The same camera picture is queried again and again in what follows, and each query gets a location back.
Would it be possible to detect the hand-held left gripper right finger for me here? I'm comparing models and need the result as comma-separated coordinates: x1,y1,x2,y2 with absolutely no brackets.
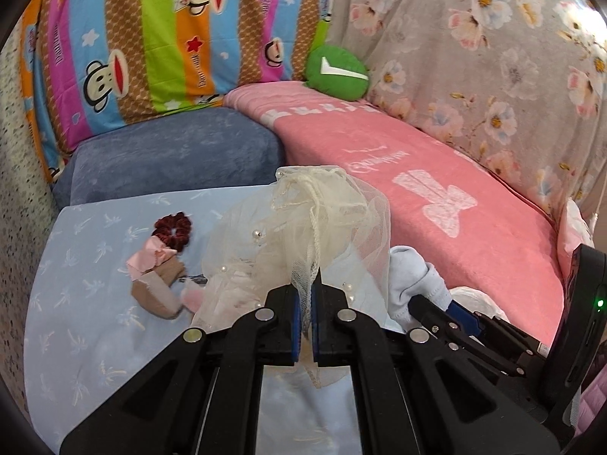
310,268,563,455

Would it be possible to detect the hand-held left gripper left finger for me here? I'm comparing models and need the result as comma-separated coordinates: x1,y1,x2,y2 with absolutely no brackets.
59,284,304,455

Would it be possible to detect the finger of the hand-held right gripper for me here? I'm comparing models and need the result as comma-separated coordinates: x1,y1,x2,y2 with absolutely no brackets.
407,294,528,379
450,304,551,360

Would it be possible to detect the light blue sock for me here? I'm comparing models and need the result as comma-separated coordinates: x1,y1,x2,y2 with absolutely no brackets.
386,245,452,333

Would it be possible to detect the cream tulle veil with pearls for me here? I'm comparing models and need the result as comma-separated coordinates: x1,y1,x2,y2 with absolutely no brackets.
192,165,392,389

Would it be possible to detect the dark red velvet scrunchie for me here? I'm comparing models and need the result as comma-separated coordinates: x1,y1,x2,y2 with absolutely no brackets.
152,213,193,252

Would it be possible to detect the white crumpled cloth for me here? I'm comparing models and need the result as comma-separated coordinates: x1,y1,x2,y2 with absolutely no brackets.
448,287,510,325

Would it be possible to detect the pink quilted cloth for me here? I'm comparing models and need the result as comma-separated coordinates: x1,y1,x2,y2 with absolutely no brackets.
566,377,607,441

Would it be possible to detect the pink white cloth scrap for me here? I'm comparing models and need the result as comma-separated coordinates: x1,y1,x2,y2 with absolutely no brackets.
181,284,206,314

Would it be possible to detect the brown cloth piece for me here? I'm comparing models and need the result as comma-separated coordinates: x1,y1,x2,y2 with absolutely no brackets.
130,258,188,320

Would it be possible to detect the pink blanket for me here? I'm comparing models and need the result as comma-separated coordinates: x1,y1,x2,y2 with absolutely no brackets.
223,80,570,348

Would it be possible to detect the pink ribbon bow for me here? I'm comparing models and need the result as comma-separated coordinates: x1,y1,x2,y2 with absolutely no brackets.
126,237,177,281

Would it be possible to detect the blue plush cushion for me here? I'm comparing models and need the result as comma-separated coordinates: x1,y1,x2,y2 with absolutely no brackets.
51,107,286,210

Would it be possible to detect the light blue palm-print cloth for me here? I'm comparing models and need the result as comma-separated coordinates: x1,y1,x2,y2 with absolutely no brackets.
23,184,404,455

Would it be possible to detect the green check-mark pillow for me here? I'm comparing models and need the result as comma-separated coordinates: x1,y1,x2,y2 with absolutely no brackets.
304,45,371,101

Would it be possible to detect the grey floral sheet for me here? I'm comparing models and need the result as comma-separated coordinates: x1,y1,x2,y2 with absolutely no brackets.
326,0,607,266

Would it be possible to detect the striped monkey-print sheet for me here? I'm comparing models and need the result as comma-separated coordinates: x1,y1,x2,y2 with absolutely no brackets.
19,0,343,185

